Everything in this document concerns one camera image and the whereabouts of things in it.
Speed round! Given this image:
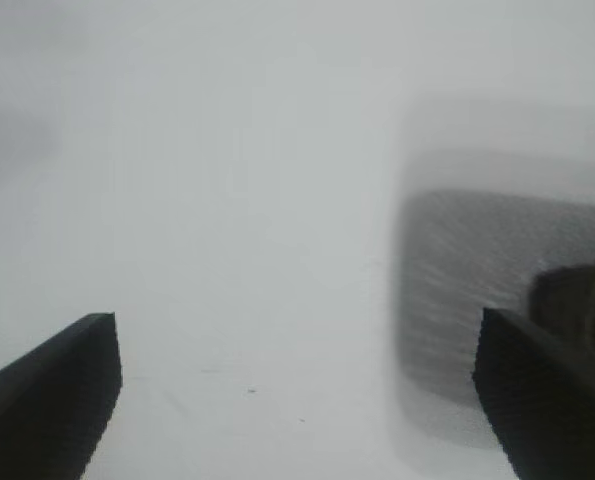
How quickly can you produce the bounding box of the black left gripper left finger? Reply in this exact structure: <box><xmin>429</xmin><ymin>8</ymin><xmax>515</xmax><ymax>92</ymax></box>
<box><xmin>0</xmin><ymin>311</ymin><xmax>124</xmax><ymax>480</ymax></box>

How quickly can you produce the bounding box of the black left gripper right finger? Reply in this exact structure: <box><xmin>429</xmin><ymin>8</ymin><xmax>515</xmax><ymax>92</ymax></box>
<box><xmin>471</xmin><ymin>306</ymin><xmax>595</xmax><ymax>480</ymax></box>

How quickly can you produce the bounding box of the dark brown woven wicker basket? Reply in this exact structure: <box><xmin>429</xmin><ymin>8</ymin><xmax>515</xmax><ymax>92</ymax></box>
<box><xmin>391</xmin><ymin>149</ymin><xmax>595</xmax><ymax>451</ymax></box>

